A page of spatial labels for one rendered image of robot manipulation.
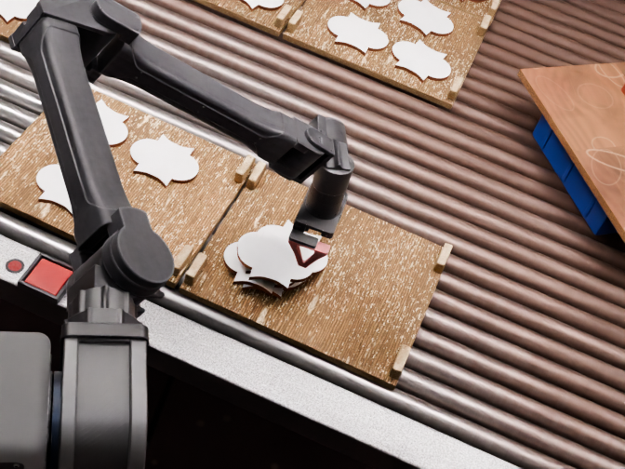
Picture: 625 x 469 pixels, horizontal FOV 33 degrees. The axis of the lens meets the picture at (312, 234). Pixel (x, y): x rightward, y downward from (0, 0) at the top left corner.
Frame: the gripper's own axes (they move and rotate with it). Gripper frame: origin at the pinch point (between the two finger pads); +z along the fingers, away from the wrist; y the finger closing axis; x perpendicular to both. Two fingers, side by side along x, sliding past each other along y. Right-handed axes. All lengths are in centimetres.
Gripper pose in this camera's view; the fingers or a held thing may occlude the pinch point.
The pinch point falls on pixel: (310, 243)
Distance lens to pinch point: 176.3
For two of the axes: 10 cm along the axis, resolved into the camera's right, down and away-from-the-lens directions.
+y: 2.6, -6.7, 6.9
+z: -2.1, 6.6, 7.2
